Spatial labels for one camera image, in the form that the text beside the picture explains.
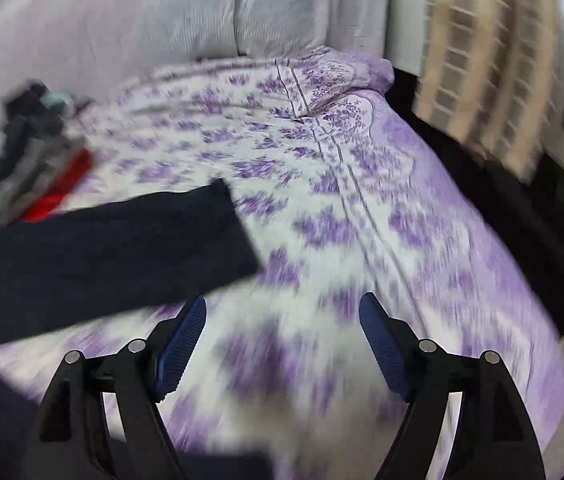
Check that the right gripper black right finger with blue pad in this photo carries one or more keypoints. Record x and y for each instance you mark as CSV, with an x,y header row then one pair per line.
x,y
494,439

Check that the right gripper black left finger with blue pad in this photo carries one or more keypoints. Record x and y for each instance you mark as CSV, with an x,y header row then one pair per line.
x,y
70,437

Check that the dark navy pants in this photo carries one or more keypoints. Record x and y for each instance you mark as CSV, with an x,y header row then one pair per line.
x,y
161,248

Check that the red folded garment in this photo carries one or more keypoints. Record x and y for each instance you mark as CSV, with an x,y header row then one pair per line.
x,y
50,201

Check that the purple floral bedspread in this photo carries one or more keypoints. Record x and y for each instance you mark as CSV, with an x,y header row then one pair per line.
x,y
339,197

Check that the grey folded garment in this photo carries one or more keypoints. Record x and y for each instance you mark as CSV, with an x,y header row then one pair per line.
x,y
43,163

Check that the dark blue folded jeans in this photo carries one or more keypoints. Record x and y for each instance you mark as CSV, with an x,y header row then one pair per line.
x,y
32,113

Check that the beige checked curtain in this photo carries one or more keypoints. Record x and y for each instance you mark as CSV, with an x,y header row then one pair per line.
x,y
493,77

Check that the white embroidered headboard cover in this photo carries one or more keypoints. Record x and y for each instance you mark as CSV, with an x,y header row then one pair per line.
x,y
87,47

